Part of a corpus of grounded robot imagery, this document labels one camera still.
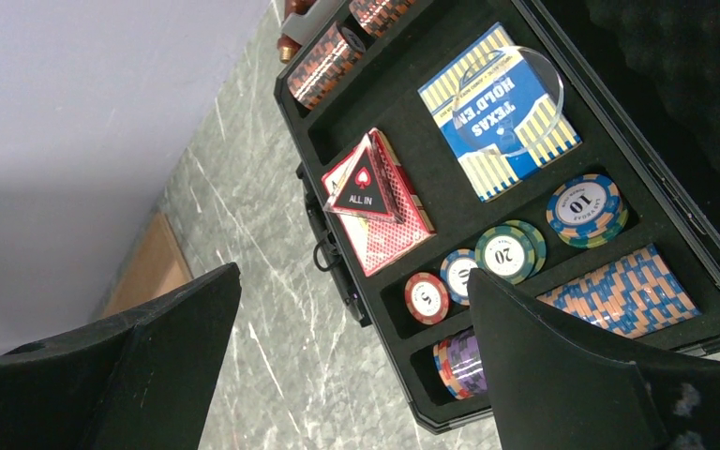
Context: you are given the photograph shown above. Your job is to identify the blue playing card deck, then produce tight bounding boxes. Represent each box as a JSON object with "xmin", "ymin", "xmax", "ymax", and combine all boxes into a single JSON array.
[{"xmin": 418, "ymin": 22, "xmax": 582, "ymax": 202}]

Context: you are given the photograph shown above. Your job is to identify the red chips beside roll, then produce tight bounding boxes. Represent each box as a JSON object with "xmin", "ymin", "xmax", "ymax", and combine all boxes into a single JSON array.
[{"xmin": 432, "ymin": 339, "xmax": 462, "ymax": 399}]

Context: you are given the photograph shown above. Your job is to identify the poker chip roll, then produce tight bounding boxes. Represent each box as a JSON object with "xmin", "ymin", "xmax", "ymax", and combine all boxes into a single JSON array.
[{"xmin": 349, "ymin": 0, "xmax": 415, "ymax": 38}]

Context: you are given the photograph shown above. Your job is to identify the red five chip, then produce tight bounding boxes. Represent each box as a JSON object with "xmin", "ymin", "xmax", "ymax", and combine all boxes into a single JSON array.
[{"xmin": 404, "ymin": 272, "xmax": 451, "ymax": 325}]

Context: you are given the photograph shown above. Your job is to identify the red black triangle button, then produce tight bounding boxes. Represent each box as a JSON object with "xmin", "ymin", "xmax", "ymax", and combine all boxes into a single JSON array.
[{"xmin": 323, "ymin": 132, "xmax": 403, "ymax": 223}]

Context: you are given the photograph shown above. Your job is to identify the blue orange chip stack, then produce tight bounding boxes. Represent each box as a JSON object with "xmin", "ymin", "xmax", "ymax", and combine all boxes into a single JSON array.
[{"xmin": 546, "ymin": 173, "xmax": 629, "ymax": 248}]

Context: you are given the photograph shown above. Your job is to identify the green twenty chip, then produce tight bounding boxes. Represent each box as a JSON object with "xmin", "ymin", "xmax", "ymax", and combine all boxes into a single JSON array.
[{"xmin": 475, "ymin": 219, "xmax": 548, "ymax": 284}]

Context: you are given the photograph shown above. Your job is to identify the clear round plastic disc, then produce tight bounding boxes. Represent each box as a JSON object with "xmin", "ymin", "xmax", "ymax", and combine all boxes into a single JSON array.
[{"xmin": 451, "ymin": 46, "xmax": 564, "ymax": 158}]

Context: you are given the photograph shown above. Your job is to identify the brown wooden board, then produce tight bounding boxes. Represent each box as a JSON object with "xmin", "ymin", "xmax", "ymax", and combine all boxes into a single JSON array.
[{"xmin": 100, "ymin": 212, "xmax": 193, "ymax": 318}]

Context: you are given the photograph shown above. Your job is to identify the black poker set case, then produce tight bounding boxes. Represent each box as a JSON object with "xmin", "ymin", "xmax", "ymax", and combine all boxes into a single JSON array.
[{"xmin": 274, "ymin": 1, "xmax": 720, "ymax": 434}]

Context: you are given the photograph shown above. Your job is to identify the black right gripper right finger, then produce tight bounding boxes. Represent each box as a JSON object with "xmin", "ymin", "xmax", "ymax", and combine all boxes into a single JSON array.
[{"xmin": 468, "ymin": 269, "xmax": 720, "ymax": 449}]

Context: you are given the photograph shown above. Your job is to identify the poker chips row in case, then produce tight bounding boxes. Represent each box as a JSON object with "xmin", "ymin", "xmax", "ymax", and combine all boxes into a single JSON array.
[{"xmin": 445, "ymin": 244, "xmax": 700, "ymax": 399}]

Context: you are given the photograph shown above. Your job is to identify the red playing card deck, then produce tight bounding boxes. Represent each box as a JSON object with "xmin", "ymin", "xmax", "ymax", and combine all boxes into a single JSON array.
[{"xmin": 322, "ymin": 127, "xmax": 436, "ymax": 277}]

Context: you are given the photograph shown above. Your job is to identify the blue ten chip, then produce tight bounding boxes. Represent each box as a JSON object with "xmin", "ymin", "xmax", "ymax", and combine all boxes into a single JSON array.
[{"xmin": 440, "ymin": 248, "xmax": 477, "ymax": 306}]

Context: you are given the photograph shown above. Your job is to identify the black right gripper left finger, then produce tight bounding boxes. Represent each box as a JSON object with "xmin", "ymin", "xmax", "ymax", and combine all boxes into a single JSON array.
[{"xmin": 0, "ymin": 262, "xmax": 242, "ymax": 449}]

